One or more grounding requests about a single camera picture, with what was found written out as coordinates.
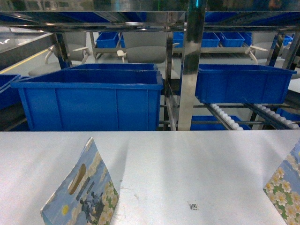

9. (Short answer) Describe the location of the flower gift bag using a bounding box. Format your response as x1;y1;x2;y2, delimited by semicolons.
41;138;119;225
263;142;300;225

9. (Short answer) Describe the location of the white roller conveyor track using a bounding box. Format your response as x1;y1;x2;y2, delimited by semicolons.
206;104;244;131

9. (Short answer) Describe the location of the big blue crate behind table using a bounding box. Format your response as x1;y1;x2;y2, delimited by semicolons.
11;64;163;131

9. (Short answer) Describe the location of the blue crate on lower shelf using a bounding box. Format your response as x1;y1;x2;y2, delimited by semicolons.
190;115;252;131

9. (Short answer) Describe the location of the small blue crate on rollers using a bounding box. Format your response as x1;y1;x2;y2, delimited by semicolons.
195;64;297;104

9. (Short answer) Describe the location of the QR code sticker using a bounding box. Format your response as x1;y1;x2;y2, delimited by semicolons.
188;202;199;210

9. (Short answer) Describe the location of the perforated steel rack post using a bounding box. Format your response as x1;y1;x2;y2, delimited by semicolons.
177;0;207;131

